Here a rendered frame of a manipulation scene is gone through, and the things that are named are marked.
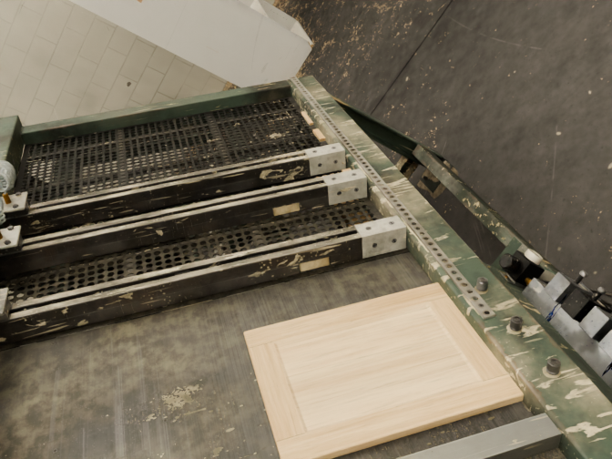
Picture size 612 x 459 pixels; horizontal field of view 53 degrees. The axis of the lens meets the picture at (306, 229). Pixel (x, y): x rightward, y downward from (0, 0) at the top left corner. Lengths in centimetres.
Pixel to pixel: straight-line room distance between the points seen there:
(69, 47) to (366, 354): 540
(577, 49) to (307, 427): 212
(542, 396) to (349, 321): 44
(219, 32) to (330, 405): 390
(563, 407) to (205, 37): 407
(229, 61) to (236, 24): 29
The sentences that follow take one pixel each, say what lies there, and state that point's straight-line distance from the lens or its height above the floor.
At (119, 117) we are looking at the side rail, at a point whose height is 148.
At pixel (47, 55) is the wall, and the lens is 644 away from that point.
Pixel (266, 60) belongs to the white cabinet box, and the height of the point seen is 28.
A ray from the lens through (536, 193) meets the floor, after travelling 265.
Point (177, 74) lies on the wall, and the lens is 646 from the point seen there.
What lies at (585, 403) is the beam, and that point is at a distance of 127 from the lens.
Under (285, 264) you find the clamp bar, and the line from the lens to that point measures 156.
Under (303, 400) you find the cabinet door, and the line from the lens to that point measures 127.
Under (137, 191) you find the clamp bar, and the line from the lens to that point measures 195.
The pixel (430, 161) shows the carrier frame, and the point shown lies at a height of 18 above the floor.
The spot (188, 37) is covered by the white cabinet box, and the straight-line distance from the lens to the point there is 484.
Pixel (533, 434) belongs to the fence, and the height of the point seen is 94.
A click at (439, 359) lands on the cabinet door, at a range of 134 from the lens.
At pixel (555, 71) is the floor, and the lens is 290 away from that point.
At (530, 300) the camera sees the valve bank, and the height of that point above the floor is 74.
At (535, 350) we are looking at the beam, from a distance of 135.
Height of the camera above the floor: 192
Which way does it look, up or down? 29 degrees down
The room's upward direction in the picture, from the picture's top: 68 degrees counter-clockwise
